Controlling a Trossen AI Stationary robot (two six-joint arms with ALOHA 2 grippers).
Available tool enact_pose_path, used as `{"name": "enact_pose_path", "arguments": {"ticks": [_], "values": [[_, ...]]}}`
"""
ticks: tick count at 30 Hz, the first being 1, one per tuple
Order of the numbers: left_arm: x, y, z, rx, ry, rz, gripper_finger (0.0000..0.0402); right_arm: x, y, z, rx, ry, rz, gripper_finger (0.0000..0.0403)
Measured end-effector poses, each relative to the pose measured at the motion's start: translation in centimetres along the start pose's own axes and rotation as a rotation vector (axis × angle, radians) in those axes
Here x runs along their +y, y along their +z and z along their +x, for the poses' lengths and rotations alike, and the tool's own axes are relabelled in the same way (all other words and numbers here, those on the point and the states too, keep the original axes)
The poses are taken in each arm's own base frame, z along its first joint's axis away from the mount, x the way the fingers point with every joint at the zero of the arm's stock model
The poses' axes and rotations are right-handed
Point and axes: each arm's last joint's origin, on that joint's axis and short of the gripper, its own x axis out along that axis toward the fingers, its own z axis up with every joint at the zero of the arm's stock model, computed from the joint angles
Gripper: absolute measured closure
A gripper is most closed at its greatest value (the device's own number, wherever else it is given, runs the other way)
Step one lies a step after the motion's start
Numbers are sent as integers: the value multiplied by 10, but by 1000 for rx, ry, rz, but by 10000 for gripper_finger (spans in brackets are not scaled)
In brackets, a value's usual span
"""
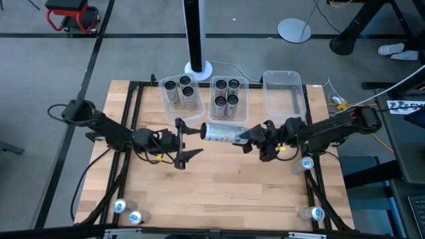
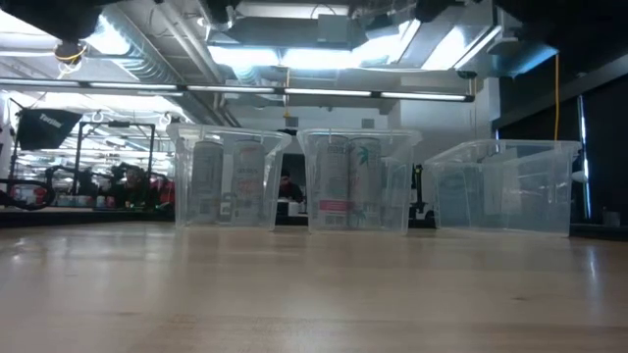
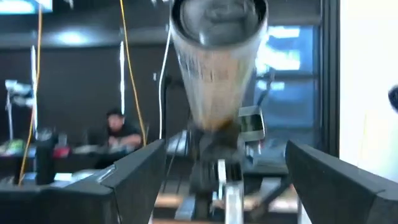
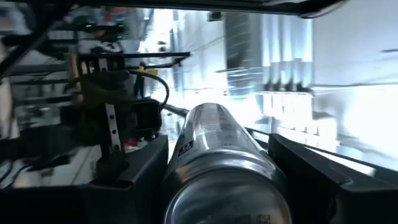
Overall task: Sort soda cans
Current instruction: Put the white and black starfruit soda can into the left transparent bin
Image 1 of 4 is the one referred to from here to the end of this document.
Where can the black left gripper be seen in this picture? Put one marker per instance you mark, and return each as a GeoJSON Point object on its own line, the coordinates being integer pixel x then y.
{"type": "Point", "coordinates": [166, 142]}

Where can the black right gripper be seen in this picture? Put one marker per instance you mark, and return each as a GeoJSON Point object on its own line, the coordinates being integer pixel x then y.
{"type": "Point", "coordinates": [274, 139]}

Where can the clear plastic bin white label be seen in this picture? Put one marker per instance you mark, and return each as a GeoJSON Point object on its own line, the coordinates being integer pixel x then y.
{"type": "Point", "coordinates": [244, 103]}

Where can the blue silver soda can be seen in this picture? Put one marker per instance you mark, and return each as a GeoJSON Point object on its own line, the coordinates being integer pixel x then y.
{"type": "Point", "coordinates": [317, 214]}
{"type": "Point", "coordinates": [307, 162]}
{"type": "Point", "coordinates": [119, 206]}
{"type": "Point", "coordinates": [135, 217]}

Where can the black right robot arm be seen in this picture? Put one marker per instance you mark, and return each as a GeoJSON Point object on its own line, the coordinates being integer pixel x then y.
{"type": "Point", "coordinates": [332, 127]}

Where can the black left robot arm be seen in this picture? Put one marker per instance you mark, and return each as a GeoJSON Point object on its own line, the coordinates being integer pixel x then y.
{"type": "Point", "coordinates": [109, 127]}

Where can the white power adapter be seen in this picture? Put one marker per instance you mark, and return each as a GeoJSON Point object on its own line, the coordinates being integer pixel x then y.
{"type": "Point", "coordinates": [338, 99]}

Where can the yellow plug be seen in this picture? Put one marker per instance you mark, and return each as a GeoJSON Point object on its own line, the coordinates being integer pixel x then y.
{"type": "Point", "coordinates": [342, 105]}

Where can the grey round-base stand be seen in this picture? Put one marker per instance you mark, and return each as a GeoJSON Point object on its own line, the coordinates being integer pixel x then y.
{"type": "Point", "coordinates": [293, 30]}

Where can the black desk crossbar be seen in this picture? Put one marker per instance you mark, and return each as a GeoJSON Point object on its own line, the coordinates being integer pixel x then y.
{"type": "Point", "coordinates": [372, 174]}

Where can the black desk leg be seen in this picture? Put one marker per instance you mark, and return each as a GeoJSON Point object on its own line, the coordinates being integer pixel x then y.
{"type": "Point", "coordinates": [345, 43]}

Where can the black desk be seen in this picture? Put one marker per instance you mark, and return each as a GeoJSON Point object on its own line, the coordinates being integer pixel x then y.
{"type": "Point", "coordinates": [408, 149]}

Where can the white paper label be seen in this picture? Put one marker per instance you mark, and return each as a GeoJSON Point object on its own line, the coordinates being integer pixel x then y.
{"type": "Point", "coordinates": [405, 107]}

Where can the person's foot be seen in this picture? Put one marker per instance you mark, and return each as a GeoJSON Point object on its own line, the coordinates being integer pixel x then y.
{"type": "Point", "coordinates": [391, 48]}
{"type": "Point", "coordinates": [404, 55]}

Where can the dark grey floor bar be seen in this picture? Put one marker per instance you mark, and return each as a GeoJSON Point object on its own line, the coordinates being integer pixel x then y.
{"type": "Point", "coordinates": [11, 148]}

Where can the black laptop keyboard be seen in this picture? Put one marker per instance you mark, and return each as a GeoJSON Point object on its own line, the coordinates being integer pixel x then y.
{"type": "Point", "coordinates": [418, 215]}

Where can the red black rolling stool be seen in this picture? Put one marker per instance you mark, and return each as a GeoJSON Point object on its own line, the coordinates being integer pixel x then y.
{"type": "Point", "coordinates": [71, 5]}

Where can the black aluminium table frame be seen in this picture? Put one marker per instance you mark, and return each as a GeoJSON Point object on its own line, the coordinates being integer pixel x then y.
{"type": "Point", "coordinates": [257, 85]}

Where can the small black frame clamp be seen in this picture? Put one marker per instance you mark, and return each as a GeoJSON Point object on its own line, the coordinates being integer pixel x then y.
{"type": "Point", "coordinates": [153, 79]}

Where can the silver frame bracket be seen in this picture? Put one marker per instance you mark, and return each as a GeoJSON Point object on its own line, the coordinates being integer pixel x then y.
{"type": "Point", "coordinates": [118, 232]}
{"type": "Point", "coordinates": [307, 235]}

